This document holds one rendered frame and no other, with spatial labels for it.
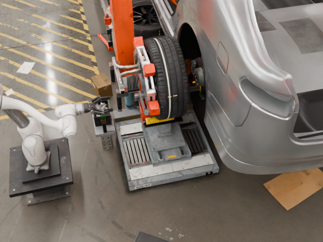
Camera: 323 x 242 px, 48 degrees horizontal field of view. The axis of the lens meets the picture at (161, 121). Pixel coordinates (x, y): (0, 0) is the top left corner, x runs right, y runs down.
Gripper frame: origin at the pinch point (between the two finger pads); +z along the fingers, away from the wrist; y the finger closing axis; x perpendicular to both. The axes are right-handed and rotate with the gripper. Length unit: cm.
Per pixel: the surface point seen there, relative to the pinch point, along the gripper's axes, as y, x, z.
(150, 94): 10.0, 12.1, 29.7
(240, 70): 68, 72, 67
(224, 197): 53, -83, 84
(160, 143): -2, -61, 40
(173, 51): -9, 34, 52
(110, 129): -8.8, -38.2, -2.5
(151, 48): -15, 34, 37
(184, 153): 11, -67, 59
